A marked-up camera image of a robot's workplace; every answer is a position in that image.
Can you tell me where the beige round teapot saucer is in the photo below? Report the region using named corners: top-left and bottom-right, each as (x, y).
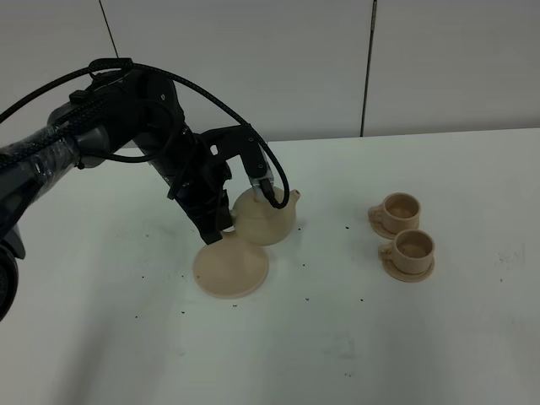
top-left (192, 231), bottom-right (269, 299)

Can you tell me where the beige ceramic teapot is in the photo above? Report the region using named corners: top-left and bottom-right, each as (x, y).
top-left (230, 188), bottom-right (301, 246)

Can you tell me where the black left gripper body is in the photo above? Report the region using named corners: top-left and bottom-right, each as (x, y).
top-left (150, 130), bottom-right (231, 207)

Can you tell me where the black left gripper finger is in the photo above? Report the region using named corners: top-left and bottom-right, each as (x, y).
top-left (176, 190), bottom-right (230, 245)

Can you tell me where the far beige teacup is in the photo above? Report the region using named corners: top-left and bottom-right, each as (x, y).
top-left (368, 192), bottom-right (421, 239)

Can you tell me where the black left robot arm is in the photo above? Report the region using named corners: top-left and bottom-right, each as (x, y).
top-left (1, 60), bottom-right (232, 313)

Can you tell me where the near beige teacup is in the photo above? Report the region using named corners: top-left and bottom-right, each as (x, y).
top-left (378, 229), bottom-right (435, 273)

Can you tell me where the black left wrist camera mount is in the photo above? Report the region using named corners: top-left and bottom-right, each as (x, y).
top-left (200, 125), bottom-right (274, 189)

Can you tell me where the beige teacup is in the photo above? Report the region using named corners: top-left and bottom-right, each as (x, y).
top-left (378, 229), bottom-right (435, 273)
top-left (368, 192), bottom-right (421, 239)

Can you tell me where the near beige cup saucer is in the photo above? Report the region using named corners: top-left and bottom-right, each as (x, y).
top-left (381, 259), bottom-right (435, 283)

